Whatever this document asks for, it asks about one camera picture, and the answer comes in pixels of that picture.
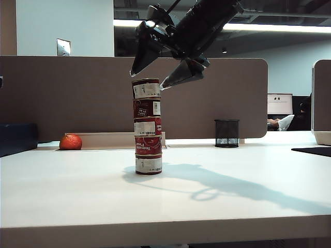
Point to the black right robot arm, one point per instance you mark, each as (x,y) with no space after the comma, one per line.
(219,10)

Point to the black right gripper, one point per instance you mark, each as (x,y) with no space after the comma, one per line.
(188,36)

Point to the black mesh pen holder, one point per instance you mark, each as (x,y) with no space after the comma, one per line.
(226,131)

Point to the silver wall plate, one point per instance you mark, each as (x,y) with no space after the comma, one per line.
(63,47)

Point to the white computer monitor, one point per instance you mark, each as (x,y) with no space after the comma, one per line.
(280,103)

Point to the brown rounded desk partition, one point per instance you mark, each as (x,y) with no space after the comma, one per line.
(323,98)

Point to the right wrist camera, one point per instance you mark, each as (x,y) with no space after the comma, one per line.
(158,16)

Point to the seated person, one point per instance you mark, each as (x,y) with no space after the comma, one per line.
(297,121)

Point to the black desk mat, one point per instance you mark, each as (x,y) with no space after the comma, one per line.
(314,151)

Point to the ceiling light strip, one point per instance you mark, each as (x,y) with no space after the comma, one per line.
(271,28)

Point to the tomato paste can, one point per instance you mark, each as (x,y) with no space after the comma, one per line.
(148,164)
(146,89)
(144,109)
(147,127)
(148,146)

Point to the black box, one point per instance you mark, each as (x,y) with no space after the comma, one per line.
(16,138)

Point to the orange fruit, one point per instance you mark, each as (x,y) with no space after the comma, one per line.
(71,142)

